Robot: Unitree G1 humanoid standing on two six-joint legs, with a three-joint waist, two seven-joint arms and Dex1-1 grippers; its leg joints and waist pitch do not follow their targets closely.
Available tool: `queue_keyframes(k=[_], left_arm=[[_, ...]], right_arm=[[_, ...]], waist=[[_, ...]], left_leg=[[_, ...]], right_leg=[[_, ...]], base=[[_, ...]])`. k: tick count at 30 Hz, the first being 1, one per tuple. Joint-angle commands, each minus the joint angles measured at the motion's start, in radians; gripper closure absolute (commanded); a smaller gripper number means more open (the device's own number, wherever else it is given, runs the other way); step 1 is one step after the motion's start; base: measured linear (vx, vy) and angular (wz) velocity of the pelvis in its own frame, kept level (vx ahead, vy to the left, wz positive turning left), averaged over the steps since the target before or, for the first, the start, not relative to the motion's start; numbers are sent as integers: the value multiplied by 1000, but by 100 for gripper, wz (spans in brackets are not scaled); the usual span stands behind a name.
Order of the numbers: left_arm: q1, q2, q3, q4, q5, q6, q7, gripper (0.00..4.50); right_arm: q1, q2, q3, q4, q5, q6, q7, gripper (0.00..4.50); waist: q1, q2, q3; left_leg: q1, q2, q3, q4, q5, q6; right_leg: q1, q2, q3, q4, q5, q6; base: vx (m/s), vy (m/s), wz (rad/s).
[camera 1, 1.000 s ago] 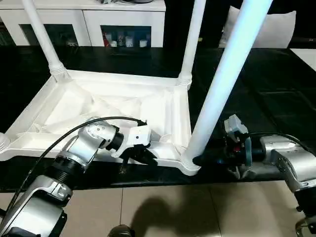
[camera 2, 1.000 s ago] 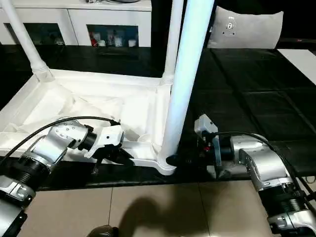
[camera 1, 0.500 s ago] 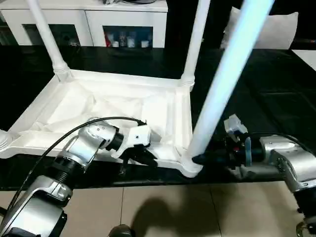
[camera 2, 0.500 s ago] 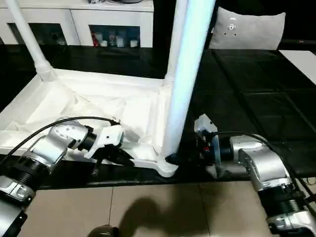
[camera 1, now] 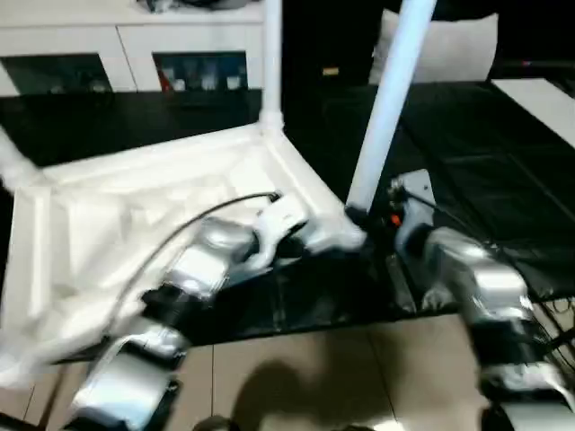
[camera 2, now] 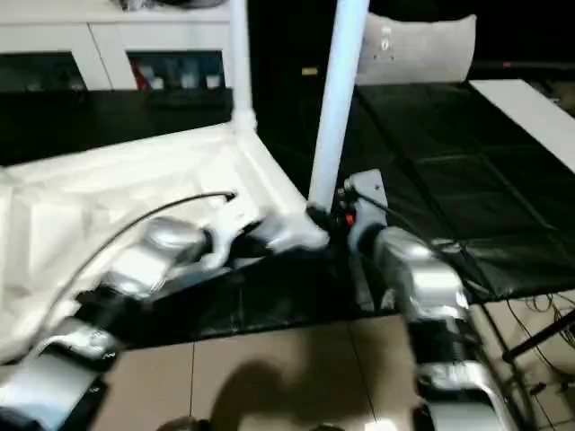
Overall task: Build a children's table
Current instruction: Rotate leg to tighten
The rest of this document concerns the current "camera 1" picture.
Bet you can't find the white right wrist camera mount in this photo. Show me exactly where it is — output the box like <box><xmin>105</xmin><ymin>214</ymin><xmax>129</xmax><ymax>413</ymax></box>
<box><xmin>387</xmin><ymin>168</ymin><xmax>436</xmax><ymax>244</ymax></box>

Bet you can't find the white cabinet with glass doors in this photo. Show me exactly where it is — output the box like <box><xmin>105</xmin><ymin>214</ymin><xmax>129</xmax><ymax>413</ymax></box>
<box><xmin>0</xmin><ymin>0</ymin><xmax>267</xmax><ymax>96</ymax></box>

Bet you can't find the white flat board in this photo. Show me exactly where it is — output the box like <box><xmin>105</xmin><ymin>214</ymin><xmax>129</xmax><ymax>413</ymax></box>
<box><xmin>488</xmin><ymin>77</ymin><xmax>575</xmax><ymax>150</ymax></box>

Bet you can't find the dark robot foot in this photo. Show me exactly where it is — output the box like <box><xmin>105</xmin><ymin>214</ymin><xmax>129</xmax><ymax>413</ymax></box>
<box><xmin>196</xmin><ymin>415</ymin><xmax>235</xmax><ymax>431</ymax></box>

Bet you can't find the light grey pillow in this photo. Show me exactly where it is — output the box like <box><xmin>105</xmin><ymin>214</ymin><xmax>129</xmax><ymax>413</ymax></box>
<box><xmin>369</xmin><ymin>8</ymin><xmax>500</xmax><ymax>85</ymax></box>

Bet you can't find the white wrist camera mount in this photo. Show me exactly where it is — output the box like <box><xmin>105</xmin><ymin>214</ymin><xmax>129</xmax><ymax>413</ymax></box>
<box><xmin>387</xmin><ymin>168</ymin><xmax>436</xmax><ymax>244</ymax></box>
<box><xmin>248</xmin><ymin>194</ymin><xmax>312</xmax><ymax>271</ymax></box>

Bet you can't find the black sofa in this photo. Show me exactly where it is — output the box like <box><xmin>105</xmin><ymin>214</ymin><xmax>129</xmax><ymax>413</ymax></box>
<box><xmin>262</xmin><ymin>0</ymin><xmax>575</xmax><ymax>85</ymax></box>

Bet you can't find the white plastic table leg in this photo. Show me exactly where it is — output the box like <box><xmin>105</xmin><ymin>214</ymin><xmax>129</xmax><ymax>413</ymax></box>
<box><xmin>0</xmin><ymin>128</ymin><xmax>42</xmax><ymax>186</ymax></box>
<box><xmin>261</xmin><ymin>0</ymin><xmax>286</xmax><ymax>132</ymax></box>
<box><xmin>344</xmin><ymin>0</ymin><xmax>440</xmax><ymax>217</ymax></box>

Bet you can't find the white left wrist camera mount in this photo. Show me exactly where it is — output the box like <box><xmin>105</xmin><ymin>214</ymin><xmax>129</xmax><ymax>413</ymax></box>
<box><xmin>248</xmin><ymin>194</ymin><xmax>312</xmax><ymax>271</ymax></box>

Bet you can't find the white plastic table top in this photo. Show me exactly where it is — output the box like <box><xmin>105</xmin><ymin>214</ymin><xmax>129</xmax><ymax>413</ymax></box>
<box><xmin>0</xmin><ymin>119</ymin><xmax>370</xmax><ymax>388</ymax></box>

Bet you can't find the black work mat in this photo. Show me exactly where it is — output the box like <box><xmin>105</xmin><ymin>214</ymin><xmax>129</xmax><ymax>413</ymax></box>
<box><xmin>0</xmin><ymin>79</ymin><xmax>575</xmax><ymax>365</ymax></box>

